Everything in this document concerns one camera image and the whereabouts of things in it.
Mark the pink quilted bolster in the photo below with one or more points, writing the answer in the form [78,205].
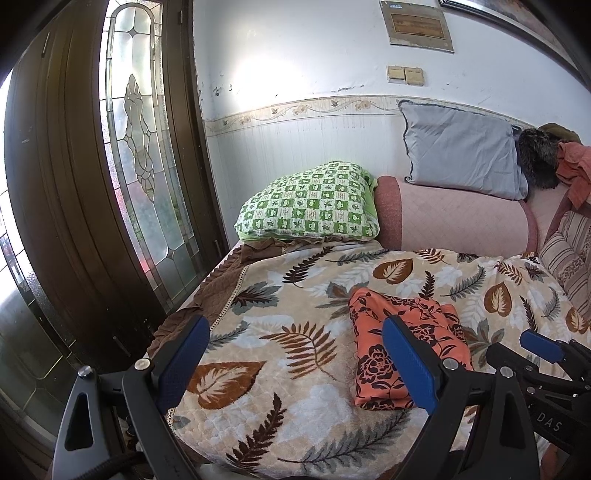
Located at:
[452,217]

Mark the leaded glass door panel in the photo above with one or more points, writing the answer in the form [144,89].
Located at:
[138,184]
[18,323]

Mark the green checked pillow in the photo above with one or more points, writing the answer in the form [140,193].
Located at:
[309,203]

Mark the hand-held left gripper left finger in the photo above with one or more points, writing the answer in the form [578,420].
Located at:
[184,364]

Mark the dark wooden door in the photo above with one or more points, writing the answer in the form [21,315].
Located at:
[60,184]

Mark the leaf print blanket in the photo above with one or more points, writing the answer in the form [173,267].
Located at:
[277,392]

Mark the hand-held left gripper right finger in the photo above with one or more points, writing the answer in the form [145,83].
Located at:
[411,364]

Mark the dark framed picture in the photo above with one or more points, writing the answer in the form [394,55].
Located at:
[508,14]

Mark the grey pillow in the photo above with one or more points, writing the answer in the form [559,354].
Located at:
[461,152]

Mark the brown cloth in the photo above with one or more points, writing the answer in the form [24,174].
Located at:
[561,133]

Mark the rust red cloth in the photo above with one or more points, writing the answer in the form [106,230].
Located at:
[577,170]

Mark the beige light switch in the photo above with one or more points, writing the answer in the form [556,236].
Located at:
[396,74]
[414,76]

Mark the orange floral garment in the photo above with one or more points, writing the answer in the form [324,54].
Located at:
[369,369]

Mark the pink quilted cushion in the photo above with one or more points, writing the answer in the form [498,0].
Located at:
[547,212]

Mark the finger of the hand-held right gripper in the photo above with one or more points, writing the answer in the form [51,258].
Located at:
[503,355]
[540,346]

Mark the dark furry cushion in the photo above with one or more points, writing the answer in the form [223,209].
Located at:
[538,157]

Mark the framed wall plaque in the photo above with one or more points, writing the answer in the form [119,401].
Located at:
[418,25]

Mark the striped cushion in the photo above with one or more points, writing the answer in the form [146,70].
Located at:
[568,263]

